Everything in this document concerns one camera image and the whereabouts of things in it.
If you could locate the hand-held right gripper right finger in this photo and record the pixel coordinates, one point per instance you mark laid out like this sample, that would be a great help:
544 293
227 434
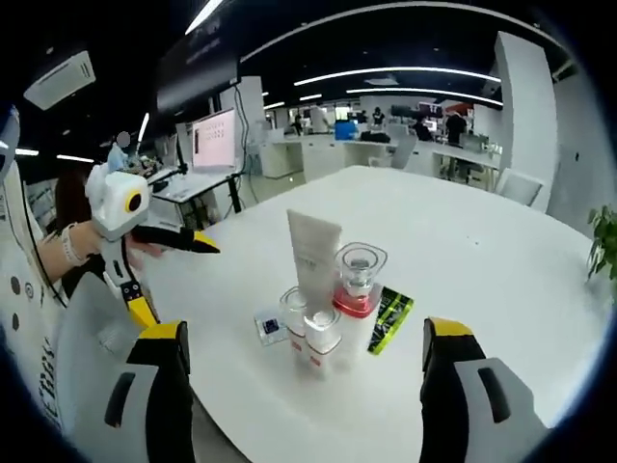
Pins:
443 386

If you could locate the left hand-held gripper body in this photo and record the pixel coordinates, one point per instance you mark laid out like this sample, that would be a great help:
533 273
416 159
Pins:
113 202

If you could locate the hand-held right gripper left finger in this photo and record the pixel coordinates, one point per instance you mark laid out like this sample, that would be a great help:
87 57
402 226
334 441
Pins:
169 386

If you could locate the green black skincare sachet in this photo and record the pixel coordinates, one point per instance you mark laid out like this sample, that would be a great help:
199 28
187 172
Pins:
390 318

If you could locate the clear skincare sachet blue chip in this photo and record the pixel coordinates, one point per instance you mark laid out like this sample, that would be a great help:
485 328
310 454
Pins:
270 328

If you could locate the clear cap red collar skincare bottle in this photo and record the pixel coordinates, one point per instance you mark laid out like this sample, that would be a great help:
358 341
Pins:
359 301

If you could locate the small white skincare pump bottle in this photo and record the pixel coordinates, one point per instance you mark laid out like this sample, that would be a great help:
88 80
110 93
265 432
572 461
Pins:
294 333
322 352

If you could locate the white skincare tube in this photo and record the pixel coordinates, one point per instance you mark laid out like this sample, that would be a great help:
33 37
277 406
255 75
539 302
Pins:
313 255

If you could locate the person's left hand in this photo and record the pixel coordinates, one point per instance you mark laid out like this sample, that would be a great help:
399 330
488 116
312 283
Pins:
90 241

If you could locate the white mesh office chair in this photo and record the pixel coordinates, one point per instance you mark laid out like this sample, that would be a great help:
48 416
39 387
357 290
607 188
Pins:
91 308

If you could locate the white wristband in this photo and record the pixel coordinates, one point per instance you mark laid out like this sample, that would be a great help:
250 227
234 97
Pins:
71 243

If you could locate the white standing desk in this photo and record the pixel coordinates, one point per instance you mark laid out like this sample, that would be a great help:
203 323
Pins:
202 181

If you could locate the person in white shirt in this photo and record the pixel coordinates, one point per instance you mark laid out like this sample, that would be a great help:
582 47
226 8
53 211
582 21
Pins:
19 337

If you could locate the ceiling air conditioner unit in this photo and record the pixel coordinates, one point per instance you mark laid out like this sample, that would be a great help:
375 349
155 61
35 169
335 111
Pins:
58 79

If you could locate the hanging black display screen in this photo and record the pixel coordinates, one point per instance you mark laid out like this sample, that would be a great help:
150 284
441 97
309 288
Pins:
197 72

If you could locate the row of white counters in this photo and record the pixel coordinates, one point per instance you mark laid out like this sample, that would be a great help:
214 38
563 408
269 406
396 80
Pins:
318 154

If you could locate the long ceiling light strip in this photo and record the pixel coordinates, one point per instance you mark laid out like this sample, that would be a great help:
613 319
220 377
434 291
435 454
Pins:
395 72
424 92
205 17

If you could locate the blue box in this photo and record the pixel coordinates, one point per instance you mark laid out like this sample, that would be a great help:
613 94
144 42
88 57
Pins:
346 130

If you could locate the potted green plant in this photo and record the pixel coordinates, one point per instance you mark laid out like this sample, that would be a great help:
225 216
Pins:
602 246

